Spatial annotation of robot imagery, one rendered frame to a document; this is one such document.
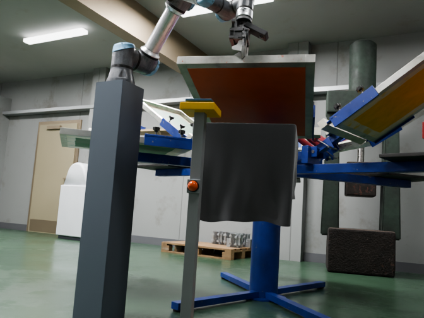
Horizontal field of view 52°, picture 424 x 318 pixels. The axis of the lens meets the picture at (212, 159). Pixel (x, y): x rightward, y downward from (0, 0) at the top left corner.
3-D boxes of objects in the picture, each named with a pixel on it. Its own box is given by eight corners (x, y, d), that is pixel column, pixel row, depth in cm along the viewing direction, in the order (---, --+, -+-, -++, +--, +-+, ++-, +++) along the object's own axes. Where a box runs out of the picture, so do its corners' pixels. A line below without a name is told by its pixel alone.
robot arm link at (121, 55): (106, 66, 232) (108, 42, 234) (127, 73, 242) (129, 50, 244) (119, 62, 224) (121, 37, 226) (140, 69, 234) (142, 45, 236)
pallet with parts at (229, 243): (256, 257, 610) (257, 233, 614) (233, 260, 541) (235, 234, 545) (187, 249, 661) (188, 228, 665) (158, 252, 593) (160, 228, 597)
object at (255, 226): (291, 305, 282) (299, 103, 299) (229, 299, 291) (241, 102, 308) (293, 295, 321) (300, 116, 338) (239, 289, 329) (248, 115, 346)
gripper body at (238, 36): (231, 48, 192) (233, 26, 196) (250, 48, 190) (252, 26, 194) (228, 38, 185) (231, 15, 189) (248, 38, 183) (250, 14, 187)
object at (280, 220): (291, 228, 175) (296, 123, 181) (184, 220, 185) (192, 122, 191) (292, 228, 178) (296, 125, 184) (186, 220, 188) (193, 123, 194)
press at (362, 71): (327, 265, 559) (334, 58, 594) (404, 274, 514) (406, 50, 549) (310, 269, 494) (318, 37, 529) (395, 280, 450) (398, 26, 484)
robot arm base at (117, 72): (100, 82, 228) (101, 64, 230) (118, 90, 242) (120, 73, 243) (122, 80, 221) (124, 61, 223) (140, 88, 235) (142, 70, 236)
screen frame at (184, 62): (315, 62, 175) (315, 53, 177) (176, 64, 188) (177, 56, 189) (312, 139, 247) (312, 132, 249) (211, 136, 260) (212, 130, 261)
